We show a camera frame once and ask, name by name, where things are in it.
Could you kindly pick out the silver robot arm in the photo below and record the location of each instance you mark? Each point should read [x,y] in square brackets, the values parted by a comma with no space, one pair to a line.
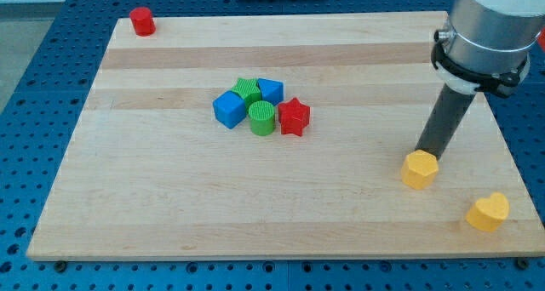
[484,45]

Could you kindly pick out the red star block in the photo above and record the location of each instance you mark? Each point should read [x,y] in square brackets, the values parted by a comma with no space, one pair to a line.
[293,116]

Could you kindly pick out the green star block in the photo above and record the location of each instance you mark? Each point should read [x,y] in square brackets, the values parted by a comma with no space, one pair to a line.
[247,89]

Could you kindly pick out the wooden board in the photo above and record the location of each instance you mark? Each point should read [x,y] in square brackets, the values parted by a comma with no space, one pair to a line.
[150,174]

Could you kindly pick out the green cylinder block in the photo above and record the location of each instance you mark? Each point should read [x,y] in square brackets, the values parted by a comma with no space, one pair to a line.
[262,118]

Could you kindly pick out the blue triangular block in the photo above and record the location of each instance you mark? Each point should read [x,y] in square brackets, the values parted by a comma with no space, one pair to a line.
[271,91]

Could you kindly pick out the blue cube block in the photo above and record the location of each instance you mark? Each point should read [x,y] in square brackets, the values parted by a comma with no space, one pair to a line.
[229,109]

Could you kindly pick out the yellow hexagon block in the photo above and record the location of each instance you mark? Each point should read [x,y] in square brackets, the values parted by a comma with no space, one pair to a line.
[419,169]

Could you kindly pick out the red cylinder block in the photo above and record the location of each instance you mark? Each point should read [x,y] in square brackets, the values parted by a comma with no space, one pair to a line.
[142,21]

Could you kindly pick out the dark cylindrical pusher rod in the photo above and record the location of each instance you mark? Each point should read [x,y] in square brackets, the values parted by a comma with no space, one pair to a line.
[447,113]

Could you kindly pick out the yellow heart block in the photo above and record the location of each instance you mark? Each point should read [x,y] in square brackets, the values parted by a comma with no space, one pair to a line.
[488,213]

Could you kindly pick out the red object at right edge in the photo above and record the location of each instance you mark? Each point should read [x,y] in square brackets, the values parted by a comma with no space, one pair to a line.
[541,39]

